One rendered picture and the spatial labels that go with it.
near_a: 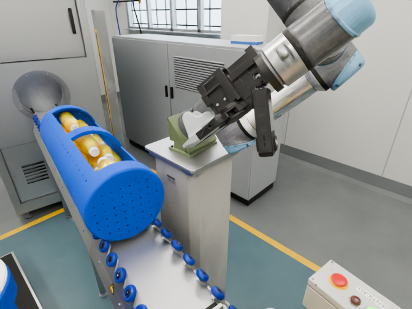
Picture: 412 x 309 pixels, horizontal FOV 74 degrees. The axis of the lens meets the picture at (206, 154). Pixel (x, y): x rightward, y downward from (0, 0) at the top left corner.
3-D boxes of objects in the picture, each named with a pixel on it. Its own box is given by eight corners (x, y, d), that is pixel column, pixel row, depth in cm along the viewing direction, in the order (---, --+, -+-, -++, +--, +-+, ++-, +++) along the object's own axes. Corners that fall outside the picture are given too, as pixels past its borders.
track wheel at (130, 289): (132, 281, 80) (126, 281, 79) (139, 290, 77) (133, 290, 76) (125, 295, 80) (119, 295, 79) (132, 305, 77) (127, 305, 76)
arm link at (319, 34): (373, 29, 42) (386, 12, 35) (310, 75, 47) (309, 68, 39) (344, -10, 43) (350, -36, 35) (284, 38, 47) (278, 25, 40)
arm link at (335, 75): (217, 125, 114) (341, 29, 86) (237, 154, 113) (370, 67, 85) (204, 129, 103) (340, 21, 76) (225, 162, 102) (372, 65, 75)
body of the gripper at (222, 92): (208, 91, 53) (259, 49, 48) (232, 127, 53) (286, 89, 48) (192, 89, 46) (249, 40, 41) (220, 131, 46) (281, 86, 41)
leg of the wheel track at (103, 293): (106, 288, 186) (88, 217, 158) (110, 294, 182) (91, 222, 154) (98, 293, 183) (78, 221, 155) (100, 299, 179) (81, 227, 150)
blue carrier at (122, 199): (98, 144, 169) (88, 100, 156) (168, 221, 107) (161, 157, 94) (47, 158, 154) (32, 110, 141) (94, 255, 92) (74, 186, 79)
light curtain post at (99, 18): (135, 227, 239) (100, 10, 161) (138, 232, 235) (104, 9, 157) (128, 230, 236) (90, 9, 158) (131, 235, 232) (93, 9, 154)
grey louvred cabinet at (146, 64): (155, 133, 429) (146, 33, 363) (274, 186, 297) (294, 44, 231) (125, 143, 395) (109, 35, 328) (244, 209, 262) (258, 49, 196)
